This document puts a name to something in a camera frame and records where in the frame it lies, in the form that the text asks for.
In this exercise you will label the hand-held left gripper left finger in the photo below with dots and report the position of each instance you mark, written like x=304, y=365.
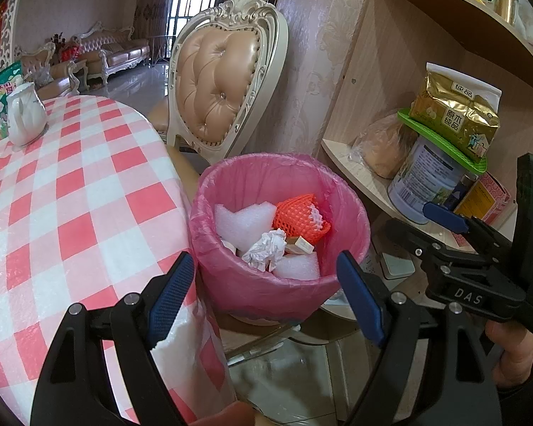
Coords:
x=173, y=293

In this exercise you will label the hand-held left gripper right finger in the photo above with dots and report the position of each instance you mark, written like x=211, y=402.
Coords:
x=362, y=297

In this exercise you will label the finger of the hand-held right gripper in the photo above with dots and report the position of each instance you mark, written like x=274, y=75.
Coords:
x=408, y=237
x=444, y=215

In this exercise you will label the white foam piece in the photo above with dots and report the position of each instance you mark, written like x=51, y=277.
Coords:
x=297, y=267
x=240, y=222

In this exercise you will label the pink lined trash bin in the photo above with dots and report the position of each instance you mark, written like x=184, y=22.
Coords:
x=248, y=293

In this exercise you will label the small brown cardboard box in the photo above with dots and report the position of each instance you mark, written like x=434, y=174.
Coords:
x=300, y=245

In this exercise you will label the white tissue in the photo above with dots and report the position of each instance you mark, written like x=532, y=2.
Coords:
x=266, y=248

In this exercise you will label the orange foam net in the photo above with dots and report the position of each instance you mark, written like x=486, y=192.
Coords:
x=293, y=213

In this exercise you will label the person's right hand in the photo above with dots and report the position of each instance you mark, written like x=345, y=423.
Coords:
x=517, y=355

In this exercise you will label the person's left hand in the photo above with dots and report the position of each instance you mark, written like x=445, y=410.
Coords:
x=224, y=415

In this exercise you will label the white flat floor device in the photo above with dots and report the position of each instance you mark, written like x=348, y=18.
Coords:
x=397, y=266

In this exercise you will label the white labelled tin can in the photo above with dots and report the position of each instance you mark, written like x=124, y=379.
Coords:
x=422, y=179

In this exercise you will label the red patterned box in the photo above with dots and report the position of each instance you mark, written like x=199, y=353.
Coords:
x=488, y=195

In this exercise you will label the bagged bread loaf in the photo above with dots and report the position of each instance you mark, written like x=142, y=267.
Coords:
x=382, y=146

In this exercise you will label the gold foil bag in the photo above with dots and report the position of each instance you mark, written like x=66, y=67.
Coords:
x=453, y=111

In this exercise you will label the red white checkered tablecloth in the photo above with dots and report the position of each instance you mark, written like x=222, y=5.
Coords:
x=71, y=186

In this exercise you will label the wooden shelf unit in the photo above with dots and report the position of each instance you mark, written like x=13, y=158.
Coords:
x=373, y=53

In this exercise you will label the cream carved padded chair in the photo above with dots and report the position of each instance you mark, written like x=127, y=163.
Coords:
x=213, y=84

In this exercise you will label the gold metal tin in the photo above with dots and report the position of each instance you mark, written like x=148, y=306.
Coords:
x=505, y=2

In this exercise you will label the white ceramic teapot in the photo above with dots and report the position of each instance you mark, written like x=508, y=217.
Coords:
x=24, y=115

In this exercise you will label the small green bottle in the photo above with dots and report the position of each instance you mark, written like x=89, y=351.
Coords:
x=2, y=128

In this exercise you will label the glass side table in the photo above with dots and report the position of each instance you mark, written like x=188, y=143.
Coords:
x=160, y=51

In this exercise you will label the long carved sofa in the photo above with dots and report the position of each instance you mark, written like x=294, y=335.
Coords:
x=120, y=53

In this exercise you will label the carved armchair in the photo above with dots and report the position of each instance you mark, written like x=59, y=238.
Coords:
x=53, y=71

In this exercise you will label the red item on sofa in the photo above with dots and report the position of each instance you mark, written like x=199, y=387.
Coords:
x=70, y=53

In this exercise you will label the green snack bag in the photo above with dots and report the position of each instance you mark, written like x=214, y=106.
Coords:
x=4, y=80

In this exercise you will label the balcony window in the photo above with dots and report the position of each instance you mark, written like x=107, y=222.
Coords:
x=193, y=6

